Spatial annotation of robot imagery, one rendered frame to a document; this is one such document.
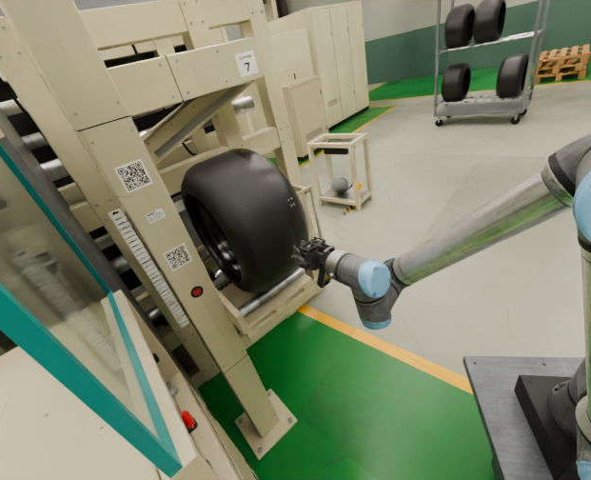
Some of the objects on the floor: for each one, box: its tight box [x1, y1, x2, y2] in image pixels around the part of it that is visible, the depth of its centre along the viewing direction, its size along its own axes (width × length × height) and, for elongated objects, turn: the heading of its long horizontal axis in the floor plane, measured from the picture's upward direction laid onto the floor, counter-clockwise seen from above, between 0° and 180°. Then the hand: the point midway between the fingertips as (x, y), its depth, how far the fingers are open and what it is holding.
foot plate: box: [235, 389, 298, 460], centre depth 167 cm, size 27×27×2 cm
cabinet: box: [281, 75, 330, 161], centre depth 545 cm, size 90×56×125 cm, turn 159°
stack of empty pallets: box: [531, 44, 591, 84], centre depth 631 cm, size 127×90×43 cm
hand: (296, 253), depth 104 cm, fingers closed
